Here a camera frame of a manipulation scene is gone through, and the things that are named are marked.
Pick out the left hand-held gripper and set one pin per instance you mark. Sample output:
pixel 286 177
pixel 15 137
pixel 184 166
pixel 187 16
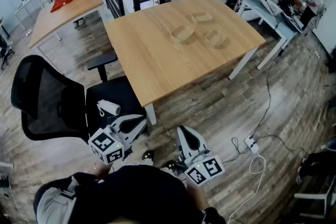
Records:
pixel 106 147

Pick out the wooden table with white legs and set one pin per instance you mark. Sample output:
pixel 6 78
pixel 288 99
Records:
pixel 78 5

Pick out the person's left forearm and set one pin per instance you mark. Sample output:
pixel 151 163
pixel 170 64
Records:
pixel 101 171

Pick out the person's right forearm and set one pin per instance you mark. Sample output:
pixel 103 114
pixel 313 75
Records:
pixel 199 196

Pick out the person's grey trousers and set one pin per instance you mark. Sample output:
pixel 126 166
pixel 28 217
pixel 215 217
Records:
pixel 52 207

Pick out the white chair frame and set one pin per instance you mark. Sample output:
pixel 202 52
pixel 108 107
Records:
pixel 309 195

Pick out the black swivel chair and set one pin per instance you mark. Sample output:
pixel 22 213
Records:
pixel 5 52

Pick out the person's black shoe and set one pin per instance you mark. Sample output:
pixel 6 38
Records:
pixel 171 166
pixel 147 156

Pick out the black mesh office chair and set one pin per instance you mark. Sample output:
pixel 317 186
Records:
pixel 52 91

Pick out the person's black top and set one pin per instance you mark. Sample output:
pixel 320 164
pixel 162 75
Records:
pixel 144 196

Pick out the pale blue desk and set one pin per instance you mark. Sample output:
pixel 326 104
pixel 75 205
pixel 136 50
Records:
pixel 256 6

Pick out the white water bottle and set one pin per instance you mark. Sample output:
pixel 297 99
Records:
pixel 110 107

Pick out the white power strip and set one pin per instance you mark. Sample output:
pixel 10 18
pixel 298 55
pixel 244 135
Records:
pixel 251 143

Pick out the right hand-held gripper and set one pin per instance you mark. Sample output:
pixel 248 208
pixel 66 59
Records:
pixel 204 170

